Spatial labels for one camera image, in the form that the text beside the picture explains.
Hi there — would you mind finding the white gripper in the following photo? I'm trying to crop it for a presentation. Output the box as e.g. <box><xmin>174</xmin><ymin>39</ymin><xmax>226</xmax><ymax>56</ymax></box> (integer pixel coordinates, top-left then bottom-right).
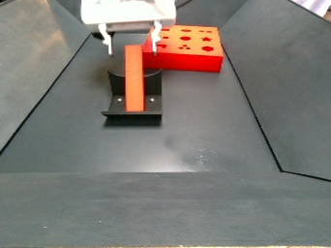
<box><xmin>80</xmin><ymin>0</ymin><xmax>177</xmax><ymax>56</ymax></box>

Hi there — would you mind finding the red arch bar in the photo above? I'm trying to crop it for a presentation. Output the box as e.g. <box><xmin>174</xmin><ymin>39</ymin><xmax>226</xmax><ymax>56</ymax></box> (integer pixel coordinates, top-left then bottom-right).
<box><xmin>125</xmin><ymin>45</ymin><xmax>146</xmax><ymax>111</ymax></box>

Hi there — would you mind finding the orange shape sorter block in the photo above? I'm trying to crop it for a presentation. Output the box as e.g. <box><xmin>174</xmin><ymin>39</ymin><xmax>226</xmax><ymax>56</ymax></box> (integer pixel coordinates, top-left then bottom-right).
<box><xmin>145</xmin><ymin>25</ymin><xmax>225</xmax><ymax>73</ymax></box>

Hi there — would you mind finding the black fixture bracket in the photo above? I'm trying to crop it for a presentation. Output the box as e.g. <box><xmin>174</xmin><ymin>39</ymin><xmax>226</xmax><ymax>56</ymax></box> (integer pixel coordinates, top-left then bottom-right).
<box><xmin>103</xmin><ymin>70</ymin><xmax>163</xmax><ymax>119</ymax></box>

